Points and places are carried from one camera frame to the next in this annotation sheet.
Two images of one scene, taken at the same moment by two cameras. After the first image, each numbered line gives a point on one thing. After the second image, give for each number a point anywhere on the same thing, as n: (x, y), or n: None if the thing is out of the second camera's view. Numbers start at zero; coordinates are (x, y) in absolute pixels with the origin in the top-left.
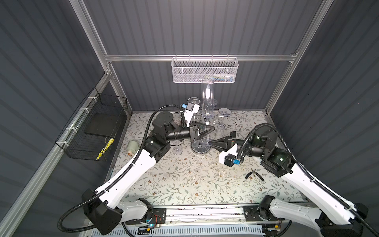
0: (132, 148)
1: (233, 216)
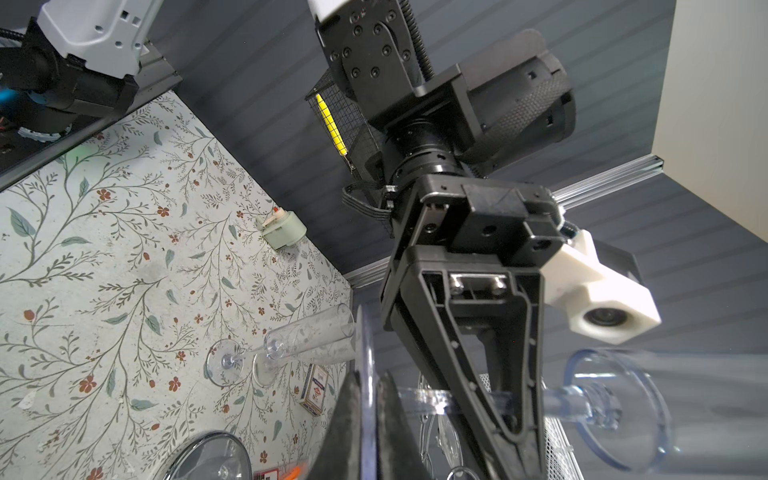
0: (286, 230)
1: None
